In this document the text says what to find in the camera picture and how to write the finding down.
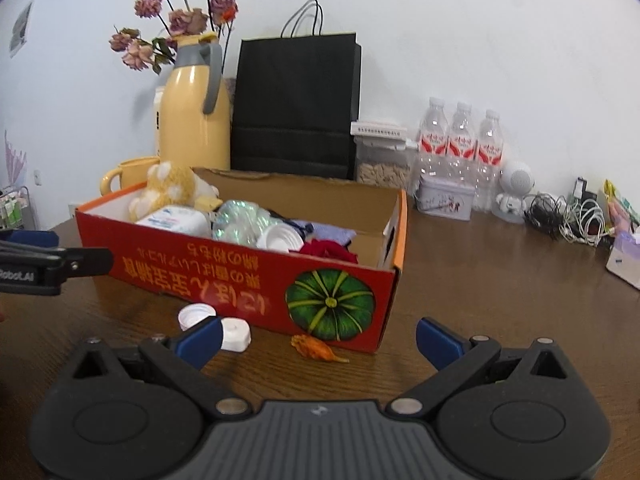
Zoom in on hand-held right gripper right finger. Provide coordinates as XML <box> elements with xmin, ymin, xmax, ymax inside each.
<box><xmin>390</xmin><ymin>316</ymin><xmax>569</xmax><ymax>415</ymax></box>

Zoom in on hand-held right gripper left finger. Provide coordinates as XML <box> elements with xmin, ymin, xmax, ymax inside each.
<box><xmin>72</xmin><ymin>316</ymin><xmax>253</xmax><ymax>417</ymax></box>

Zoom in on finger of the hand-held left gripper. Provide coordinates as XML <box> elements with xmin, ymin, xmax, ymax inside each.
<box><xmin>0</xmin><ymin>229</ymin><xmax>59</xmax><ymax>249</ymax></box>
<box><xmin>0</xmin><ymin>240</ymin><xmax>116</xmax><ymax>281</ymax></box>

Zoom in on white round case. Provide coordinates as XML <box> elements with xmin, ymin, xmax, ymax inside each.
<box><xmin>220</xmin><ymin>317</ymin><xmax>252</xmax><ymax>353</ymax></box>

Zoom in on red cardboard box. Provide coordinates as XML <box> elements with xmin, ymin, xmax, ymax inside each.
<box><xmin>75</xmin><ymin>167</ymin><xmax>409</xmax><ymax>354</ymax></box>

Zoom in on white tissue packet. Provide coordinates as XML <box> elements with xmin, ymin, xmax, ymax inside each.
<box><xmin>135</xmin><ymin>205</ymin><xmax>213</xmax><ymax>240</ymax></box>

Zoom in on yellow white plush toy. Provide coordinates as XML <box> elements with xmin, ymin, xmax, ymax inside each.
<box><xmin>129</xmin><ymin>161</ymin><xmax>223</xmax><ymax>222</ymax></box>

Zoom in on iridescent plastic wrap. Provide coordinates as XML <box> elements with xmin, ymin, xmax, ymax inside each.
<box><xmin>212</xmin><ymin>200</ymin><xmax>274</xmax><ymax>242</ymax></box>

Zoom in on purple fabric pouch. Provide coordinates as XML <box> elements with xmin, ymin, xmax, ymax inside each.
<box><xmin>290</xmin><ymin>219</ymin><xmax>357</xmax><ymax>247</ymax></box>

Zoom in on white bottle cap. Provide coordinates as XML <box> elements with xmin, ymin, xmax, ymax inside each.
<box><xmin>178</xmin><ymin>304</ymin><xmax>219</xmax><ymax>332</ymax></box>

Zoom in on pale purple decoration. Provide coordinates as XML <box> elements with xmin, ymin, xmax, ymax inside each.
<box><xmin>4</xmin><ymin>130</ymin><xmax>27</xmax><ymax>187</ymax></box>

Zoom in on yellow mug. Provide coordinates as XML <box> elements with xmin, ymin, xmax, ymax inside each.
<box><xmin>100</xmin><ymin>156</ymin><xmax>162</xmax><ymax>196</ymax></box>

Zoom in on dried orange flower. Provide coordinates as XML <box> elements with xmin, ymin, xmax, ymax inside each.
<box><xmin>291</xmin><ymin>334</ymin><xmax>351</xmax><ymax>364</ymax></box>

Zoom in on white ribbed cup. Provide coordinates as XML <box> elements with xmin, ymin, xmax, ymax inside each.
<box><xmin>257</xmin><ymin>223</ymin><xmax>305</xmax><ymax>254</ymax></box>

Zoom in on grey tin box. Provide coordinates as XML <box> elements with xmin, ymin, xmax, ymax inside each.
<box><xmin>415</xmin><ymin>174</ymin><xmax>476</xmax><ymax>221</ymax></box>

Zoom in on red cloth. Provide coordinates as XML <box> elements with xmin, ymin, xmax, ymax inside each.
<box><xmin>299</xmin><ymin>239</ymin><xmax>360</xmax><ymax>265</ymax></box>

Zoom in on white robot figurine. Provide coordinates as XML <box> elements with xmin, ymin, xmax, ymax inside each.
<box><xmin>491</xmin><ymin>161</ymin><xmax>535</xmax><ymax>224</ymax></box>

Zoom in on yellow thermos jug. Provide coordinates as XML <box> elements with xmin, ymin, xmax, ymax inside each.
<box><xmin>157</xmin><ymin>32</ymin><xmax>232</xmax><ymax>173</ymax></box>

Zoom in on clear container of seeds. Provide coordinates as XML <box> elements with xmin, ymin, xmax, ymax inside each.
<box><xmin>354</xmin><ymin>136</ymin><xmax>419</xmax><ymax>189</ymax></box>

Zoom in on clear water bottle red label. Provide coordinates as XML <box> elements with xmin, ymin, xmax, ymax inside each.
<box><xmin>419</xmin><ymin>97</ymin><xmax>450</xmax><ymax>196</ymax></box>
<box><xmin>447</xmin><ymin>102</ymin><xmax>477</xmax><ymax>181</ymax></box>
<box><xmin>475</xmin><ymin>109</ymin><xmax>505</xmax><ymax>212</ymax></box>

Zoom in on purple tissue pack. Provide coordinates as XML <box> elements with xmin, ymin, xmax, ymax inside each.
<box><xmin>606</xmin><ymin>232</ymin><xmax>640</xmax><ymax>291</ymax></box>

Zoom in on white flat box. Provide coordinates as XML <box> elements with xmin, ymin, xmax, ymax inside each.
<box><xmin>350</xmin><ymin>121</ymin><xmax>407</xmax><ymax>143</ymax></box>

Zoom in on colourful snack packets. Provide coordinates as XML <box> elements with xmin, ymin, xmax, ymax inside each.
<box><xmin>602</xmin><ymin>179</ymin><xmax>640</xmax><ymax>234</ymax></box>

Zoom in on black paper bag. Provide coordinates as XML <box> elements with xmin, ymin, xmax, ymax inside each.
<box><xmin>230</xmin><ymin>0</ymin><xmax>363</xmax><ymax>181</ymax></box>

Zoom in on dried pink roses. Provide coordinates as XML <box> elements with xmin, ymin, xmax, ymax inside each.
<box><xmin>110</xmin><ymin>0</ymin><xmax>240</xmax><ymax>75</ymax></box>

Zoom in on wire rack with bottles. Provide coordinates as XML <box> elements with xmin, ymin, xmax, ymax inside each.
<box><xmin>0</xmin><ymin>185</ymin><xmax>34</xmax><ymax>234</ymax></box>

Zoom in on tangle of cables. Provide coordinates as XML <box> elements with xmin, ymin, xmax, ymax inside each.
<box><xmin>524</xmin><ymin>191</ymin><xmax>614</xmax><ymax>247</ymax></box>

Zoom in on wall frame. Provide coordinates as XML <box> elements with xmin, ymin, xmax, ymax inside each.
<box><xmin>9</xmin><ymin>0</ymin><xmax>35</xmax><ymax>59</ymax></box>

